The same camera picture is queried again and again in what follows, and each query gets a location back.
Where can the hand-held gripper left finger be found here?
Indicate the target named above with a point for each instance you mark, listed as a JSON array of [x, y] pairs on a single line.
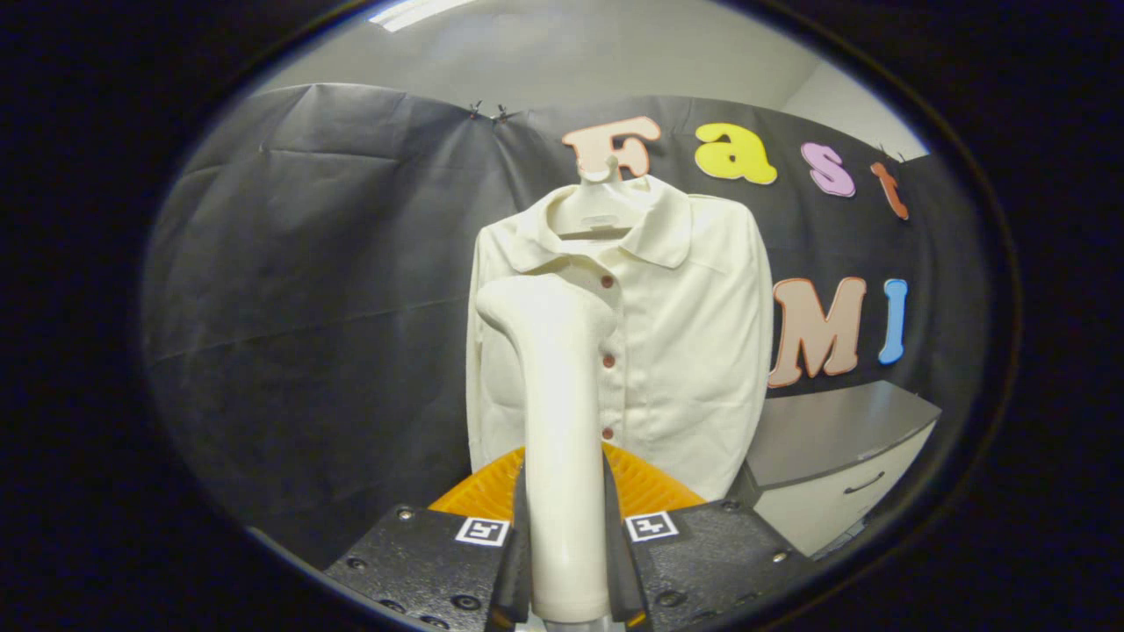
[[421, 562]]

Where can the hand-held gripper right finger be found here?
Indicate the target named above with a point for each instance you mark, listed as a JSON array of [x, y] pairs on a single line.
[[702, 553]]

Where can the white garment steamer head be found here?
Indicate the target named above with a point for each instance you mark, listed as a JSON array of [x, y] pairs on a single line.
[[562, 421]]

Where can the cream button-up shirt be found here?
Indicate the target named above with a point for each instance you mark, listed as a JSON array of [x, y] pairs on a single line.
[[685, 351]]

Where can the white cabinet with grey top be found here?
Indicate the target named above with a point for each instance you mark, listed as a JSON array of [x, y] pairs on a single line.
[[834, 439]]

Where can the ceiling light panel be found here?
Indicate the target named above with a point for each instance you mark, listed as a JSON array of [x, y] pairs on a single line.
[[413, 10]]

